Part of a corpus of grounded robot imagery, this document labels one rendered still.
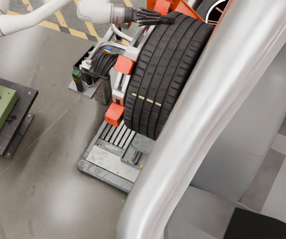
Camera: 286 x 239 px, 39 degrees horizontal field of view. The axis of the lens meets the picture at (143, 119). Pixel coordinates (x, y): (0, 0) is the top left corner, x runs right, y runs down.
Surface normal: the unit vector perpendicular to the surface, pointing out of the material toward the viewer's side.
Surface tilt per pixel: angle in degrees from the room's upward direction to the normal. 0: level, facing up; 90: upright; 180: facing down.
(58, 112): 0
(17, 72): 0
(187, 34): 10
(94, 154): 0
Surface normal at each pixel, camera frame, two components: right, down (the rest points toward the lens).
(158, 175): -0.37, -0.46
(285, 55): 0.05, -0.52
